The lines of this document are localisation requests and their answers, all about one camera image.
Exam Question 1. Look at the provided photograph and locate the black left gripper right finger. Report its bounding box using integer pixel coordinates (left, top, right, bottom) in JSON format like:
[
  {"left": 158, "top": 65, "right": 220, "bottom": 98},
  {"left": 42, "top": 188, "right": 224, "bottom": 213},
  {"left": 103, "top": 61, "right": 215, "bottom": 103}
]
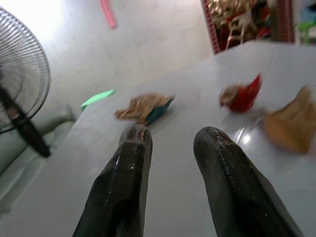
[{"left": 194, "top": 127, "right": 304, "bottom": 237}]

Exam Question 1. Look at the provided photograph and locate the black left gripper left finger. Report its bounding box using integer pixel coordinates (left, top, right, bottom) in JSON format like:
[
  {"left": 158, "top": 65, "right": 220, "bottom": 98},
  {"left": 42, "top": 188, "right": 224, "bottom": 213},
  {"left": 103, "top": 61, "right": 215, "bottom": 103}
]
[{"left": 73, "top": 125, "right": 153, "bottom": 237}]

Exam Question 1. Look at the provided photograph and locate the brown translucent wrapper bag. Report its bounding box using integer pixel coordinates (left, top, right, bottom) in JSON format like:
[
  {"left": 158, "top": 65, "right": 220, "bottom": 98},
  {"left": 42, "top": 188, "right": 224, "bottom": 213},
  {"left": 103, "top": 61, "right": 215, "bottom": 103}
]
[{"left": 263, "top": 85, "right": 316, "bottom": 155}]

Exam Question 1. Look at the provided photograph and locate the brown and teal snack wrapper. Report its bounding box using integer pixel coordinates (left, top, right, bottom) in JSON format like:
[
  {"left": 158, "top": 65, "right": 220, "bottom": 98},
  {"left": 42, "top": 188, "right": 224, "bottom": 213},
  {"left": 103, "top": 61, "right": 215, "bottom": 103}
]
[{"left": 115, "top": 92, "right": 176, "bottom": 125}]

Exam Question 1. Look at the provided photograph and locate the green flat plastic piece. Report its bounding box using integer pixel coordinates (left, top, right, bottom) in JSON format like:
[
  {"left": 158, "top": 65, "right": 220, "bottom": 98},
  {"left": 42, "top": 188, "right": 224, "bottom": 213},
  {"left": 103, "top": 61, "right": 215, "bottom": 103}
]
[{"left": 80, "top": 89, "right": 116, "bottom": 111}]

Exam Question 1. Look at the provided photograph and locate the crumpled red wrapper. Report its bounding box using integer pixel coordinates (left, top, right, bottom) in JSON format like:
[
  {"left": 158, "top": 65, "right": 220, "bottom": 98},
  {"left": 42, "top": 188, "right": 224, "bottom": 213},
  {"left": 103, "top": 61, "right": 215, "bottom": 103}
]
[{"left": 219, "top": 73, "right": 263, "bottom": 114}]

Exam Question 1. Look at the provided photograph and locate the black standing fan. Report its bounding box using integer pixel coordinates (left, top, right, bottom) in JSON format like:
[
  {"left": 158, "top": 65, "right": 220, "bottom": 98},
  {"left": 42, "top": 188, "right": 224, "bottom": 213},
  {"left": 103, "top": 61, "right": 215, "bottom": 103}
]
[{"left": 0, "top": 6, "right": 52, "bottom": 158}]

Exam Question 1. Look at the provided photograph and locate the pink plastic strip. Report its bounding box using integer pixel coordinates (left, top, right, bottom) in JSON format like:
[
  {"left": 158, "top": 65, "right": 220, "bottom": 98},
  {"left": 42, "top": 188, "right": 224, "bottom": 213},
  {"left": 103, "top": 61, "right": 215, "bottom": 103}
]
[{"left": 100, "top": 0, "right": 118, "bottom": 29}]

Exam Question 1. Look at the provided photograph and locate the green plastic stool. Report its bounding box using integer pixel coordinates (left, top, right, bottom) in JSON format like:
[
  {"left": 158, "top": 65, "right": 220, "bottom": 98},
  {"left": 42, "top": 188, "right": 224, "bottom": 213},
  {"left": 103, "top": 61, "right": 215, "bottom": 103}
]
[{"left": 298, "top": 21, "right": 316, "bottom": 46}]

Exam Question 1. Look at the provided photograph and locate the red white patterned door frame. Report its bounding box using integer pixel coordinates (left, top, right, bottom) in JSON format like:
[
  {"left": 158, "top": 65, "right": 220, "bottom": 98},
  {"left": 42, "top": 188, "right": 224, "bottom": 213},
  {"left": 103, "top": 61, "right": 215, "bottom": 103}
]
[
  {"left": 271, "top": 0, "right": 296, "bottom": 42},
  {"left": 201, "top": 0, "right": 223, "bottom": 54}
]

